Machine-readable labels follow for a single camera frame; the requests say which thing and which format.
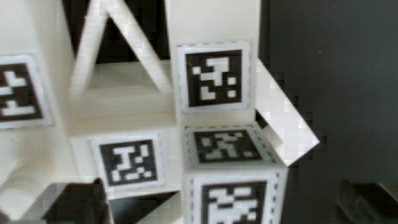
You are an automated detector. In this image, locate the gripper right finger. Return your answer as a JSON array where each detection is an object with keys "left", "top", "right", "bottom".
[{"left": 334, "top": 180, "right": 398, "bottom": 224}]

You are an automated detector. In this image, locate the white chair seat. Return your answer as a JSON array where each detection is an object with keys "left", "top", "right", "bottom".
[{"left": 70, "top": 112, "right": 183, "bottom": 200}]

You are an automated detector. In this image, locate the white chair back frame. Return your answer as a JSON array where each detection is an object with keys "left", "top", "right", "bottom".
[{"left": 0, "top": 0, "right": 318, "bottom": 224}]

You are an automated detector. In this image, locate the white tagged cube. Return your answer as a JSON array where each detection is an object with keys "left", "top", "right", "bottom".
[{"left": 182, "top": 124, "right": 288, "bottom": 224}]

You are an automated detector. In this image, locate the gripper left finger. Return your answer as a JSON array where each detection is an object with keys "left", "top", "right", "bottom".
[{"left": 18, "top": 178, "right": 112, "bottom": 224}]

